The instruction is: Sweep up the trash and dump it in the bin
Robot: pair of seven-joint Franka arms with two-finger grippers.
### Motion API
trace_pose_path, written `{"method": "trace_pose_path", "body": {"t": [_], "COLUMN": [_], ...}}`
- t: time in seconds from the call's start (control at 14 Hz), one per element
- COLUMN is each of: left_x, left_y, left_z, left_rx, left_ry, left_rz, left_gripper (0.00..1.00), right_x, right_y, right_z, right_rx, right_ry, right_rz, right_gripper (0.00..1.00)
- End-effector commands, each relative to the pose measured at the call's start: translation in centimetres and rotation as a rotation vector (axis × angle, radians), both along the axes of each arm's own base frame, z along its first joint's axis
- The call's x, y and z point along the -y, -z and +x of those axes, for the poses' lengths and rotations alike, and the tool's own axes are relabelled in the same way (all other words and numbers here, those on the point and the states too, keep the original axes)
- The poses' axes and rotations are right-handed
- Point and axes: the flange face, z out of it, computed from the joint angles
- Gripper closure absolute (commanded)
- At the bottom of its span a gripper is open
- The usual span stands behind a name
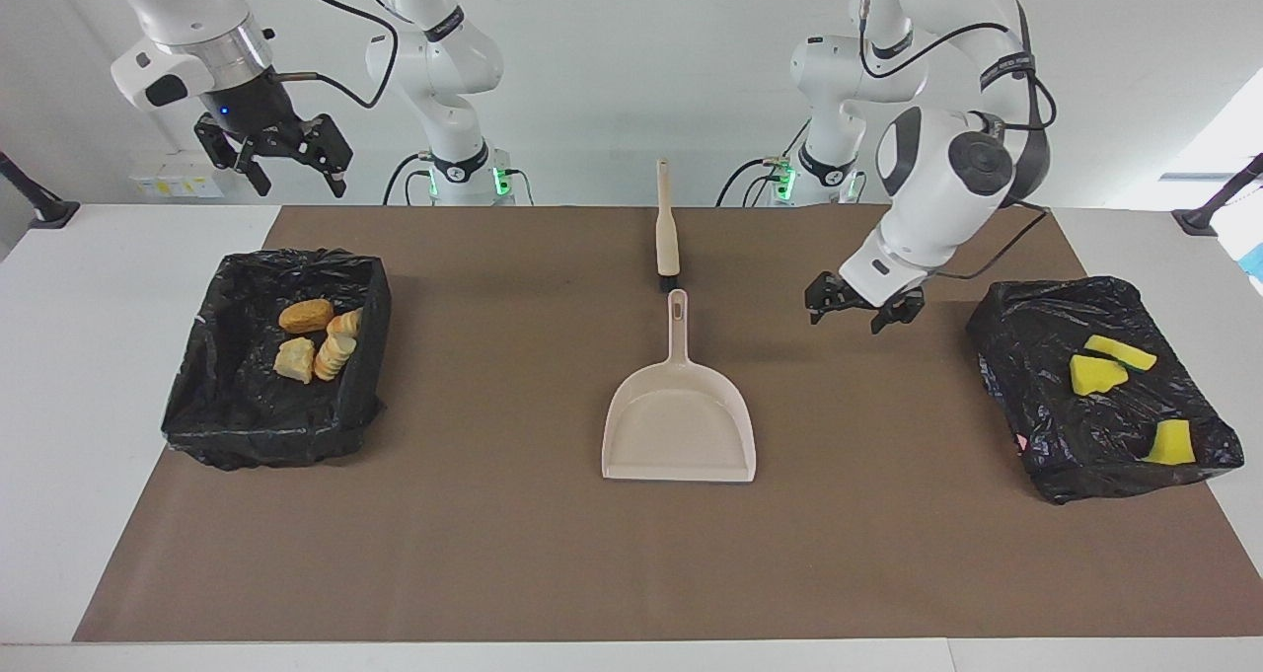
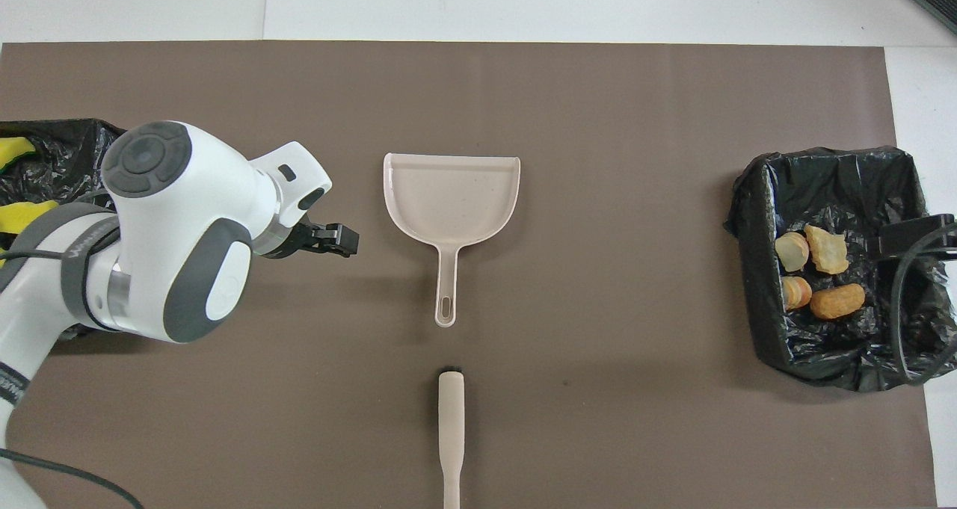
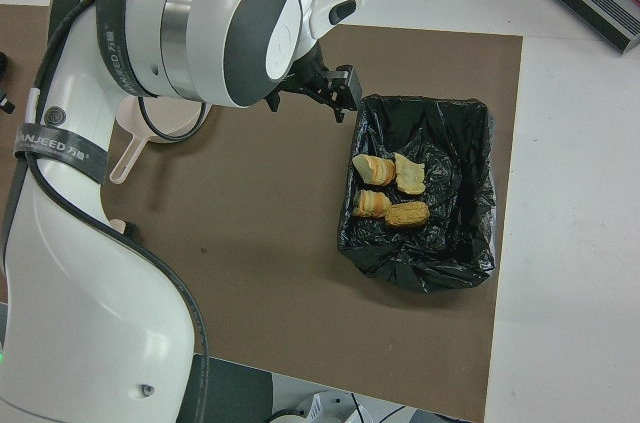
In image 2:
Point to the open bin with black bag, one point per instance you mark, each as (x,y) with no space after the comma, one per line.
(822,359)

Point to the brown fried nugget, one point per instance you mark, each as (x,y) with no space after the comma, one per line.
(837,301)

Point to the black bag covered bin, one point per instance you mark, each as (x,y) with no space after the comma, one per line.
(67,150)

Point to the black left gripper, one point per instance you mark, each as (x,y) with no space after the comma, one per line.
(295,241)

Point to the beige hand brush black bristles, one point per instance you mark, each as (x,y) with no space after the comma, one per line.
(451,419)

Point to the brown table mat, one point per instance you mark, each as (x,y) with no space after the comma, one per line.
(478,90)

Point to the pale fried food piece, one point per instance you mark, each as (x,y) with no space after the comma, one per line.
(797,293)
(826,249)
(792,251)

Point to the yellow notched sponge piece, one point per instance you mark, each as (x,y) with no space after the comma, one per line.
(26,214)

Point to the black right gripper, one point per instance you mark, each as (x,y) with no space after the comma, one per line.
(948,236)

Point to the beige plastic dustpan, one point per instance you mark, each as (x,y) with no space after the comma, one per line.
(452,195)

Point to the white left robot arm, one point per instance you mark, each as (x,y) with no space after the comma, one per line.
(172,225)

